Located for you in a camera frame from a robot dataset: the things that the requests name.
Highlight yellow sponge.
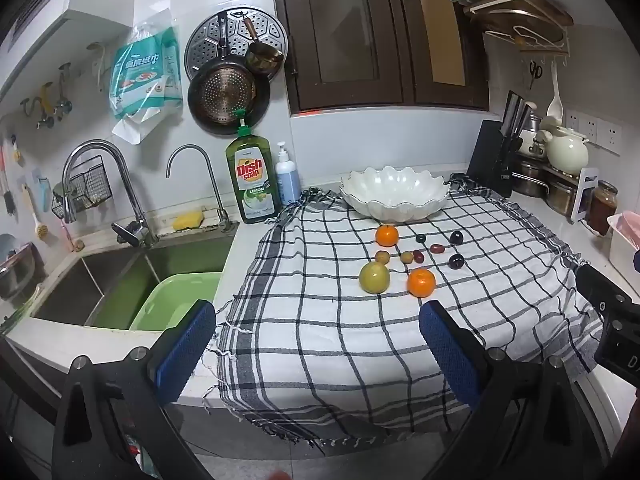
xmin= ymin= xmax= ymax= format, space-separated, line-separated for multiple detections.
xmin=172 ymin=211 xmax=206 ymax=231

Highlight green plastic basin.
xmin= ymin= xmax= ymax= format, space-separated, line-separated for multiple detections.
xmin=129 ymin=272 xmax=223 ymax=332

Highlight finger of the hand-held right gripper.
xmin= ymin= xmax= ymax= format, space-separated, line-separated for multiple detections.
xmin=575 ymin=264 xmax=633 ymax=321

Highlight black knife block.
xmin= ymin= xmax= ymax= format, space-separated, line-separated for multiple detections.
xmin=466 ymin=120 xmax=523 ymax=198

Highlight green dish soap bottle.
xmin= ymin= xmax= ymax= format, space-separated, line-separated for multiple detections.
xmin=225 ymin=109 xmax=278 ymax=225

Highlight cream ceramic teapot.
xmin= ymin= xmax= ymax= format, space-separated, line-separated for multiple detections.
xmin=537 ymin=116 xmax=591 ymax=176

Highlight white wall outlet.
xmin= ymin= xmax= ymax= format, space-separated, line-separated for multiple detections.
xmin=580 ymin=114 xmax=623 ymax=156

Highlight teal paper towel bag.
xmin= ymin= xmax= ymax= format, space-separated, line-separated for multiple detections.
xmin=107 ymin=20 xmax=183 ymax=147

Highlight black white checked cloth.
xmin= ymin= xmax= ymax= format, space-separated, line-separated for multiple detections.
xmin=202 ymin=187 xmax=606 ymax=448

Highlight green apple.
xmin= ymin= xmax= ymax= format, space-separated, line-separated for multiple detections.
xmin=359 ymin=260 xmax=391 ymax=294

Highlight round metal steamer plate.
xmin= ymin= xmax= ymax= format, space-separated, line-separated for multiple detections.
xmin=184 ymin=8 xmax=290 ymax=83

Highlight steel kitchen sink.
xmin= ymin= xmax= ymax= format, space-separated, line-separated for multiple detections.
xmin=30 ymin=234 xmax=236 ymax=333

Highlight dark brown window frame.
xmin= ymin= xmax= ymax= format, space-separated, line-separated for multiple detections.
xmin=270 ymin=0 xmax=491 ymax=118

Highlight glass jar of brown sauce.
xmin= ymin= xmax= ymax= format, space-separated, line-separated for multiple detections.
xmin=586 ymin=180 xmax=619 ymax=236

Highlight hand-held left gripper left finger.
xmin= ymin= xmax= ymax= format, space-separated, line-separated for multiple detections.
xmin=52 ymin=299 xmax=217 ymax=480

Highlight blue pump soap bottle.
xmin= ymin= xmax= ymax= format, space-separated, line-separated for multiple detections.
xmin=275 ymin=141 xmax=302 ymax=206

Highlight wall hooks with yellow tool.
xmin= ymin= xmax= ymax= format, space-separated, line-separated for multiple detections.
xmin=20 ymin=62 xmax=73 ymax=131

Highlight wooden head dish brush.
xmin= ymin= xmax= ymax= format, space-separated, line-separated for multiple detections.
xmin=22 ymin=185 xmax=48 ymax=238

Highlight kitchen knife handles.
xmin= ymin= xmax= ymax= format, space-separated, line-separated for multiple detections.
xmin=500 ymin=90 xmax=538 ymax=141

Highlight dark perforated pan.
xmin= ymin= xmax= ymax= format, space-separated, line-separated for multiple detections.
xmin=187 ymin=57 xmax=272 ymax=137

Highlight small brass pot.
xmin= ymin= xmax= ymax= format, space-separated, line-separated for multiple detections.
xmin=239 ymin=10 xmax=285 ymax=78

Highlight large steel faucet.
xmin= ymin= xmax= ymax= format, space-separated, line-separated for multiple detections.
xmin=61 ymin=139 xmax=160 ymax=248

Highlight thin gooseneck faucet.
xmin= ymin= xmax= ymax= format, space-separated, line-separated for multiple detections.
xmin=166 ymin=144 xmax=240 ymax=233

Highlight wall rack with cutting boards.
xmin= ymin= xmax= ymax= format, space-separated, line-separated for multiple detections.
xmin=462 ymin=0 xmax=575 ymax=56

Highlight white pot rack stand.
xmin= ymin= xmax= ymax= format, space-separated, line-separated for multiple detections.
xmin=570 ymin=167 xmax=600 ymax=223

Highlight pink plastic basket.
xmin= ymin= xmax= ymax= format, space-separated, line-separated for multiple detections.
xmin=607 ymin=211 xmax=640 ymax=251

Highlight black wire basket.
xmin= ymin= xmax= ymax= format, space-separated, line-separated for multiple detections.
xmin=51 ymin=155 xmax=113 ymax=213

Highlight steel pot with lid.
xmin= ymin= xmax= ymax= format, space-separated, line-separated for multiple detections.
xmin=520 ymin=115 xmax=546 ymax=158

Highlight white rice spoon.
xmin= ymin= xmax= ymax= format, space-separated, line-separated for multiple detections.
xmin=546 ymin=62 xmax=566 ymax=118

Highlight white scalloped bowl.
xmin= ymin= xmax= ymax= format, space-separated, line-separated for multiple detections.
xmin=340 ymin=166 xmax=451 ymax=223

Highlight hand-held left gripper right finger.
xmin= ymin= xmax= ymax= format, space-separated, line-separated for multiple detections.
xmin=419 ymin=301 xmax=613 ymax=480

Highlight steel bowl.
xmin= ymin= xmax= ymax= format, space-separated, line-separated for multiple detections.
xmin=0 ymin=245 xmax=46 ymax=301

